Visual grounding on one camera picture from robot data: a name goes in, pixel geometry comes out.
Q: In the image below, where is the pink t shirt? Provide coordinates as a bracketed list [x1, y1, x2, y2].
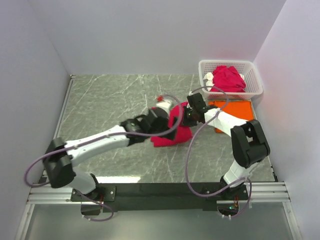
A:
[150, 105, 193, 148]

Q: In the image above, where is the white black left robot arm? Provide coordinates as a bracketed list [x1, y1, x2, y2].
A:
[42, 106, 170, 201]

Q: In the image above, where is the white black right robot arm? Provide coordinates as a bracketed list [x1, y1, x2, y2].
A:
[182, 92, 271, 200]

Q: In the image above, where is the white cloth in basket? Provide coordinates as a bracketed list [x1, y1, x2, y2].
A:
[203, 72, 215, 92]

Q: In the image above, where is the crumpled pink shirt in basket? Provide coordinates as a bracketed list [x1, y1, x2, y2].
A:
[210, 65, 247, 93]

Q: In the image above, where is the folded orange t shirt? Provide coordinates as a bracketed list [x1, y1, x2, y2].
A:
[208, 100, 255, 134]

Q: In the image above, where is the white plastic laundry basket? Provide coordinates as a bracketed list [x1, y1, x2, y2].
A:
[198, 59, 263, 100]

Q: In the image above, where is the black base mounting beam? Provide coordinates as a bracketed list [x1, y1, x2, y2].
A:
[69, 182, 251, 216]

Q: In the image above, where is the aluminium front frame rail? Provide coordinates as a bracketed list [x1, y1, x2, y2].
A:
[26, 185, 73, 205]

